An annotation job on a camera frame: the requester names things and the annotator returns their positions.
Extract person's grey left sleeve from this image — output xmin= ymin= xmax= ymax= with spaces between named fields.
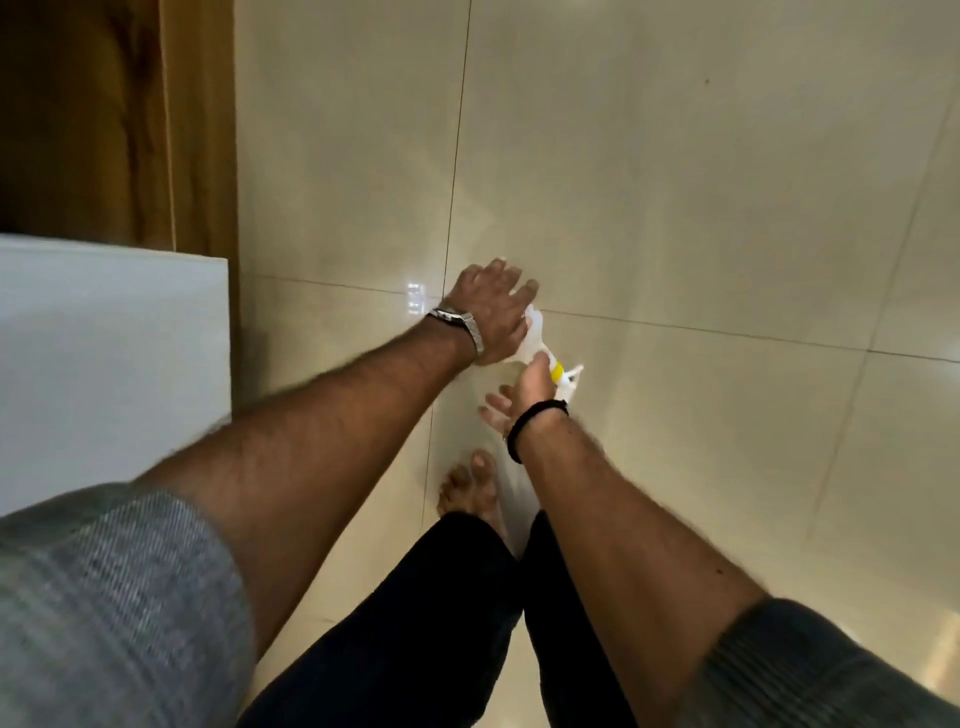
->
xmin=0 ymin=483 xmax=258 ymax=728

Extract person's grey right sleeve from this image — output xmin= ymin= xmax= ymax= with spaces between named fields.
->
xmin=673 ymin=597 xmax=960 ymax=728

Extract person's grey sleeve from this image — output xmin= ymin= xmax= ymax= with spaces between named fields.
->
xmin=0 ymin=483 xmax=258 ymax=728
xmin=673 ymin=597 xmax=960 ymax=728

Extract silver wristwatch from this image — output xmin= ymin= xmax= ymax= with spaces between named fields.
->
xmin=426 ymin=306 xmax=486 ymax=358

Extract person's left forearm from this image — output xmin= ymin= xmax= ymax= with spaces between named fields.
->
xmin=135 ymin=315 xmax=478 ymax=661

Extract person's black trousers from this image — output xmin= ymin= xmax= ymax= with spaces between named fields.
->
xmin=238 ymin=510 xmax=640 ymax=728

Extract person's right hand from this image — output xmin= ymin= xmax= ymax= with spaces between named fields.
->
xmin=479 ymin=351 xmax=565 ymax=439

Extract white spray bottle yellow band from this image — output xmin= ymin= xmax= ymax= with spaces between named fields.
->
xmin=504 ymin=303 xmax=585 ymax=403

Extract black wrist bracelet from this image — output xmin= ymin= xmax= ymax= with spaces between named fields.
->
xmin=505 ymin=399 xmax=570 ymax=465

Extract brown wooden door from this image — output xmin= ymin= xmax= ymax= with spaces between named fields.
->
xmin=0 ymin=0 xmax=243 ymax=410

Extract person's left hand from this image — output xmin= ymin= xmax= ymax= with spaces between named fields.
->
xmin=442 ymin=258 xmax=540 ymax=368

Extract person's bare foot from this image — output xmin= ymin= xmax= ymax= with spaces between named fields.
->
xmin=436 ymin=449 xmax=513 ymax=545

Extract person's right forearm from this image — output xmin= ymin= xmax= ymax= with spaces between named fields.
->
xmin=513 ymin=408 xmax=768 ymax=728

